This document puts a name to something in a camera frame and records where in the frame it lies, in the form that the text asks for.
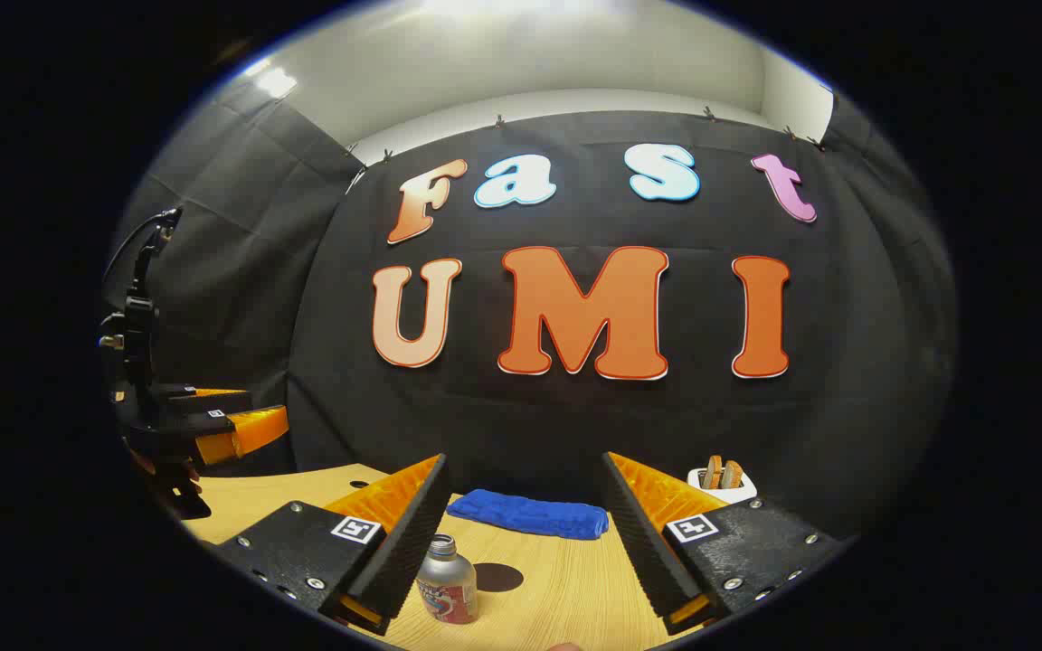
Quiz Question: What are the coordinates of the white toaster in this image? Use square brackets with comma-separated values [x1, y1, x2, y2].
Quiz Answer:
[687, 466, 758, 505]

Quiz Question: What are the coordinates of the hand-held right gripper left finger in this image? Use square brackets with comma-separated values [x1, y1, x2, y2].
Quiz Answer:
[213, 454, 451, 637]

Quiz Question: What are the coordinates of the black backdrop cloth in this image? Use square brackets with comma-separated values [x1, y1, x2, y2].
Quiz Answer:
[109, 77, 956, 543]

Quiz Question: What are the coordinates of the silver water bottle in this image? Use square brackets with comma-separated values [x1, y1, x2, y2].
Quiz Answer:
[416, 533, 479, 626]

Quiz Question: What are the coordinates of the blue towel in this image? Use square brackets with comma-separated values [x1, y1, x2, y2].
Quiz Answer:
[446, 489, 611, 542]

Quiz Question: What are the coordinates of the ceiling light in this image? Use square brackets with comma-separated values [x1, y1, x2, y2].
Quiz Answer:
[254, 65, 298, 99]

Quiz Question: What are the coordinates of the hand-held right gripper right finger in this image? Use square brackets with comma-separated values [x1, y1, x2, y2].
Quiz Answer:
[600, 451, 848, 637]

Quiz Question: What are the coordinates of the dark brown round coaster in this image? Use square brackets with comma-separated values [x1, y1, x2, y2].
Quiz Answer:
[473, 562, 525, 593]

